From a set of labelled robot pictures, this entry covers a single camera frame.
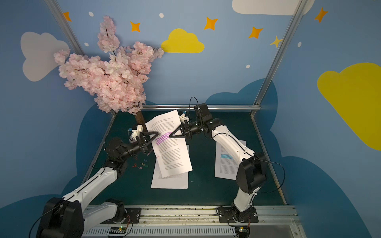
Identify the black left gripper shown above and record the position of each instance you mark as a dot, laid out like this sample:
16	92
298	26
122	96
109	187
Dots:
140	143

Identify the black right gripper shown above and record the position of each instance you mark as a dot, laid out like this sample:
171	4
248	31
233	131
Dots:
187	131

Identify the purple highlighted paper document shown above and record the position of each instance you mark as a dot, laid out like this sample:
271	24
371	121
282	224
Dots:
165	124

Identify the pink highlighted paper document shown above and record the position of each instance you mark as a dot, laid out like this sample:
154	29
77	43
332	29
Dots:
171	167

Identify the blue highlighted paper document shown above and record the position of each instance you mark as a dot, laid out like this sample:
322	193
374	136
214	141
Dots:
226	166

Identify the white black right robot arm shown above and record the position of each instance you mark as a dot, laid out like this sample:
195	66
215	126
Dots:
251	174

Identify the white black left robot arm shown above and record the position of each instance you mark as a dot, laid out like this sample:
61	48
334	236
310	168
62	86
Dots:
68	217

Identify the pink cherry blossom tree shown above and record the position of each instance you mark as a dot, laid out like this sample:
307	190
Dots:
117	83

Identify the left green circuit board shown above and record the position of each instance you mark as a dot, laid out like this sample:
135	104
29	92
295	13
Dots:
117	232

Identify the right circuit board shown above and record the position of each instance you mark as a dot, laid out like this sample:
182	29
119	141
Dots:
242	232

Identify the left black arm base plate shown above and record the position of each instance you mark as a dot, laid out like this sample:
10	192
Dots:
131	215

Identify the aluminium front rail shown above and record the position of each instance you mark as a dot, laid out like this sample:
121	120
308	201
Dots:
202	221

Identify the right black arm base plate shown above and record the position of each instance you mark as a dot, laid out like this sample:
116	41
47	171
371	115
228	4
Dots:
233	215

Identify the aluminium left frame post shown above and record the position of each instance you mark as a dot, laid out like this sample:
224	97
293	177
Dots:
58	14

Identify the aluminium frame post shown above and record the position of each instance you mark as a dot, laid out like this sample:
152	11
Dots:
58	14
287	38

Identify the aluminium right frame post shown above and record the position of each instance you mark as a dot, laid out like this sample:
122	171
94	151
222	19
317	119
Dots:
287	38

